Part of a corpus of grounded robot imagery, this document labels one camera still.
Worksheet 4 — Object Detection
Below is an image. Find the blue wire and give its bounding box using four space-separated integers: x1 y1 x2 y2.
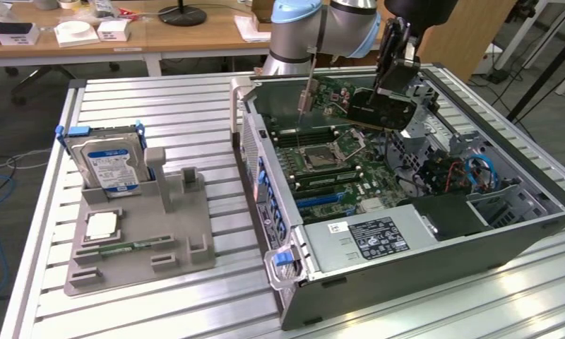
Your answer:
466 153 500 194

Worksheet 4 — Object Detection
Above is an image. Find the green RAM stick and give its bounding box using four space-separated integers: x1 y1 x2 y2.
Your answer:
98 236 168 257

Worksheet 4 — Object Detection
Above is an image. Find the grey plastic parts rack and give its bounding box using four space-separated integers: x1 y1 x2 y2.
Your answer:
63 147 218 297

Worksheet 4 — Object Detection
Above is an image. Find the small white box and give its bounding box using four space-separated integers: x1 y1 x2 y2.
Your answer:
96 19 134 42

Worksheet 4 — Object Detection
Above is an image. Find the CPU socket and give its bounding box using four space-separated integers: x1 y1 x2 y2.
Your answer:
300 145 348 174

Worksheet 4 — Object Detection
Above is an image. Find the hard disk with blue carrier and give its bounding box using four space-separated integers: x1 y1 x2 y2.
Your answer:
52 119 155 194

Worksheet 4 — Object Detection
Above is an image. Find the blue expansion slot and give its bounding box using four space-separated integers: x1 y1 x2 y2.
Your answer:
295 192 348 209

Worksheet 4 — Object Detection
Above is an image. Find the white box with black top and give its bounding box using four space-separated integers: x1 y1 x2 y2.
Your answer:
0 21 42 46

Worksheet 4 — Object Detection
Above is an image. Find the open cardboard box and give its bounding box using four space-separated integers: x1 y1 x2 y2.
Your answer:
252 0 275 24

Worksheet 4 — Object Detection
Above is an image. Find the black stand pole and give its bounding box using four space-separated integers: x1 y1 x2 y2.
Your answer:
506 0 565 123

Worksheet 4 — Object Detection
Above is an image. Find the wooden desk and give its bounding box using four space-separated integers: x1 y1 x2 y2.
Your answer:
0 0 404 69

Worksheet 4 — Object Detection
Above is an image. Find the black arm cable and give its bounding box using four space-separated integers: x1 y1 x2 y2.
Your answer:
316 6 330 50

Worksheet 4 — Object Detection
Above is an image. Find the wooden cabinet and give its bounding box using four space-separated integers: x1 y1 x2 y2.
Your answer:
380 0 519 84

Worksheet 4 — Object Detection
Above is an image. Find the white paper booklet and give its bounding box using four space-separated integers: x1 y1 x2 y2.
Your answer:
234 13 272 43

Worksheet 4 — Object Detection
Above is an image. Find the metal disk bay cage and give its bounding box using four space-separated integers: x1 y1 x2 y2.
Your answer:
386 102 454 170

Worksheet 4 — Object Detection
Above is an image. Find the silver chipset heatsink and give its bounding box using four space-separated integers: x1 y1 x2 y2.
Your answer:
360 198 387 213

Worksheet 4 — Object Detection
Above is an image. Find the black lamp base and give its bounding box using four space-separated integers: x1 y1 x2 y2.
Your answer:
159 0 208 26

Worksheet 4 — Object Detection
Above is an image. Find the black RAM slot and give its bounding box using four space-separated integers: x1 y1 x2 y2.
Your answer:
275 136 339 148
272 127 336 139

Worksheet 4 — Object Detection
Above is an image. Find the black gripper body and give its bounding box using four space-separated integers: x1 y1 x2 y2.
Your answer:
384 0 454 28

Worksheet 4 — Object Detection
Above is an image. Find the silver CPU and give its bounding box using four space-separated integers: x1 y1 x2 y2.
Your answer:
84 213 120 237

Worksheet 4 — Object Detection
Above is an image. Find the metal socket cover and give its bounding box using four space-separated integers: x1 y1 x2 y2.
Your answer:
334 127 371 158

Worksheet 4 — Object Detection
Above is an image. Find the dark grey PC case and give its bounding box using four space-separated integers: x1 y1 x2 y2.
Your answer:
230 64 565 332

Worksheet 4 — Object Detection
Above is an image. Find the green graphics card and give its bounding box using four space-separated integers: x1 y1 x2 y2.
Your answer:
295 45 419 132

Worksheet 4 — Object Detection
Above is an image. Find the green motherboard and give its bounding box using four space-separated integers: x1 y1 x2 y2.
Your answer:
266 119 407 225

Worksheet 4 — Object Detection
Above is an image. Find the white floor cable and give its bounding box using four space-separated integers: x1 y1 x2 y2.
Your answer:
0 150 54 170

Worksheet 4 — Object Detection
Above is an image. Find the grey power supply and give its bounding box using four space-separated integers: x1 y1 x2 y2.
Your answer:
304 205 439 275

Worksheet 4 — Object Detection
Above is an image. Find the red wire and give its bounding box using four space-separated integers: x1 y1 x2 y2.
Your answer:
446 165 463 194

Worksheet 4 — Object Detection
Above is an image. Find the black chair base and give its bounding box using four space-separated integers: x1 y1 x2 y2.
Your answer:
11 63 76 105

